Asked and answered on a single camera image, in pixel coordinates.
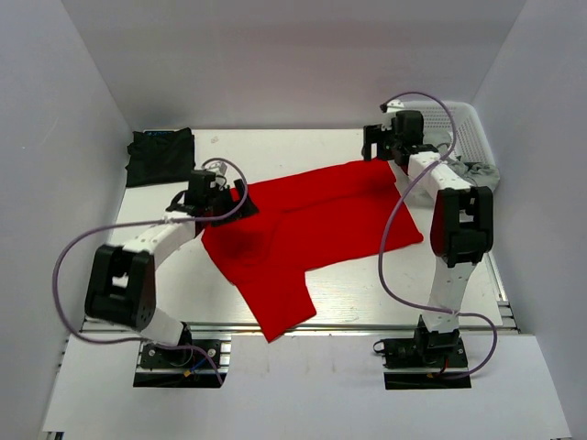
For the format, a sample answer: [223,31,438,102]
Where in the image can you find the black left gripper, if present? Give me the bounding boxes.
[205,179,259,227]

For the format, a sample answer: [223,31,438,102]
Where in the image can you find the red t shirt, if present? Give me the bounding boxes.
[202,161,424,342]

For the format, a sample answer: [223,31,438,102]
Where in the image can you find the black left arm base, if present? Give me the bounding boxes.
[133,337,230,389]

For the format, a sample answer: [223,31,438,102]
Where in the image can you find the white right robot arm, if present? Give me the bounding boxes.
[361,110,493,366]

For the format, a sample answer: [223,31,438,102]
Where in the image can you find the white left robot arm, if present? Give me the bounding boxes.
[84,162,259,366]

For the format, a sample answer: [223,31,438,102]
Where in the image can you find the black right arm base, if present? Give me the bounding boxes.
[372,325,471,391]

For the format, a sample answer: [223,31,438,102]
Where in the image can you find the white plastic basket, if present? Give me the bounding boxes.
[410,101,495,165]

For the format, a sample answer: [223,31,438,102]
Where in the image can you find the folded black t shirt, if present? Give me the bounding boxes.
[126,127,195,188]

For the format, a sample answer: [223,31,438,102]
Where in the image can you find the grey t shirt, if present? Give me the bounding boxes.
[403,130,502,207]

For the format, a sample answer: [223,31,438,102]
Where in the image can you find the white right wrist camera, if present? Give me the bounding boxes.
[379,100,404,114]

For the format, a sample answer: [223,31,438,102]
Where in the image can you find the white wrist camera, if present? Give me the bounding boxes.
[379,100,404,114]
[207,160,228,176]

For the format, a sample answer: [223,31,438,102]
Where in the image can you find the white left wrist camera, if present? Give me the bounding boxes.
[207,160,228,176]

